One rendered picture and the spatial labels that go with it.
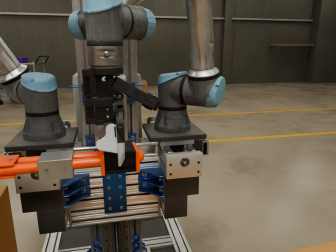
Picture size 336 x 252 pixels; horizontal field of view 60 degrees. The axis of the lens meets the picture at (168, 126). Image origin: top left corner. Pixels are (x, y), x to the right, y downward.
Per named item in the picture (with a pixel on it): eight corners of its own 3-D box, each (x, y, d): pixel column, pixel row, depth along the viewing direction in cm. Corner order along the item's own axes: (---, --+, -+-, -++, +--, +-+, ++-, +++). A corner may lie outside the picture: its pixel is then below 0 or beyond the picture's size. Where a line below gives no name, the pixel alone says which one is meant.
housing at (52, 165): (38, 182, 61) (36, 162, 60) (43, 170, 67) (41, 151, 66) (73, 179, 62) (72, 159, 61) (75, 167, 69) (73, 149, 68)
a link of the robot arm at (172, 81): (167, 101, 126) (166, 69, 123) (195, 104, 120) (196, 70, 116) (151, 105, 116) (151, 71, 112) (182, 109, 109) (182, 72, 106)
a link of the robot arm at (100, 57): (121, 46, 66) (125, 46, 58) (122, 67, 67) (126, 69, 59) (86, 46, 64) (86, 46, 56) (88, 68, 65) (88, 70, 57)
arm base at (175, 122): (151, 124, 126) (151, 102, 124) (185, 123, 129) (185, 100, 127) (157, 134, 112) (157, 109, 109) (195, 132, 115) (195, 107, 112)
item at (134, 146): (101, 176, 63) (100, 154, 62) (100, 163, 70) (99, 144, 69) (140, 172, 65) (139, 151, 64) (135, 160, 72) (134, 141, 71)
